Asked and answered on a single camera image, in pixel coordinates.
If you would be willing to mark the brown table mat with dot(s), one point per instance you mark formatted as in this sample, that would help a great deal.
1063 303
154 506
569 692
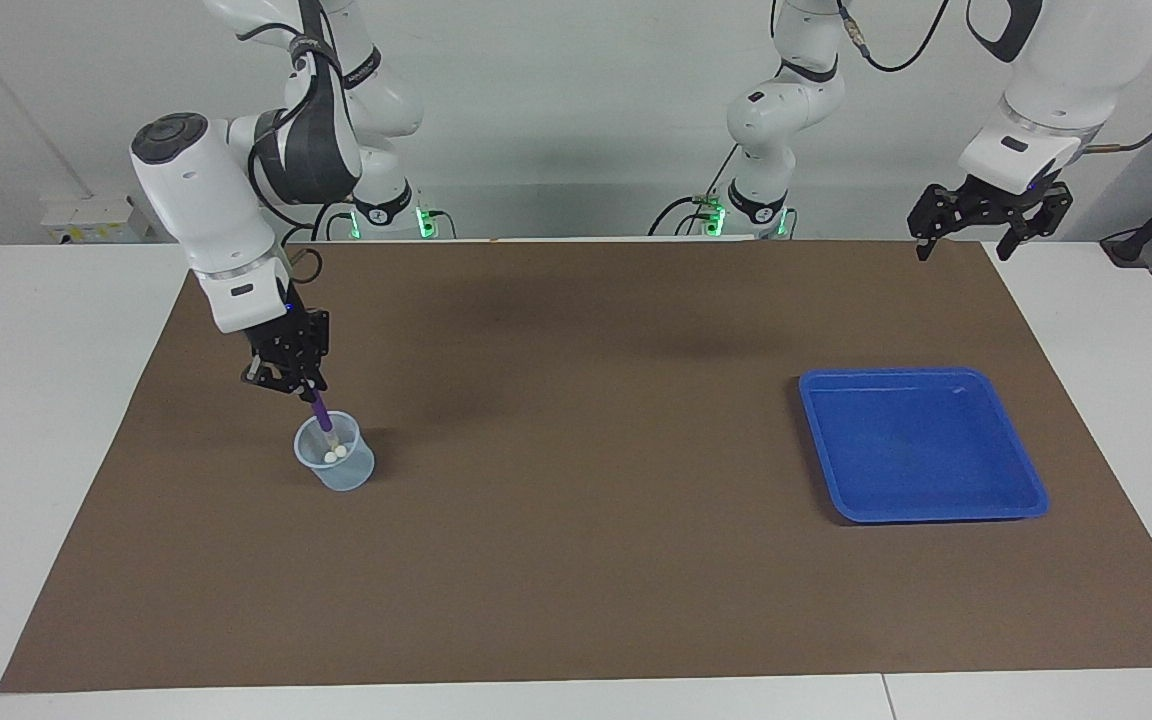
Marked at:
576 560

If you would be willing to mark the blue plastic tray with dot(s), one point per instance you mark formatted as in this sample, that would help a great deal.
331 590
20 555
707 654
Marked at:
916 450

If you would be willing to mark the translucent plastic cup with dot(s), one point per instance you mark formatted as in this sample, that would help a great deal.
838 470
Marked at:
346 478

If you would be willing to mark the purple pen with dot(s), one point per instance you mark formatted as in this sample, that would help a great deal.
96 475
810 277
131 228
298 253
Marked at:
321 412

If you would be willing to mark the white power strip box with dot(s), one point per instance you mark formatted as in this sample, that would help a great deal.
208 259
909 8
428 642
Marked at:
96 220

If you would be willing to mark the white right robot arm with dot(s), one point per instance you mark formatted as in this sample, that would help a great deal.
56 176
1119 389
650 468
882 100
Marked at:
201 200

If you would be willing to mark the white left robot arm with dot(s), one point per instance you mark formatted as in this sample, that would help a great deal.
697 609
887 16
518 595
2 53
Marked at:
786 110

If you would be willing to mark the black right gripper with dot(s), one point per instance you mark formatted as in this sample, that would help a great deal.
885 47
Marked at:
286 338

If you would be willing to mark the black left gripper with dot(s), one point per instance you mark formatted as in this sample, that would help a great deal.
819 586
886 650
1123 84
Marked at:
1001 195

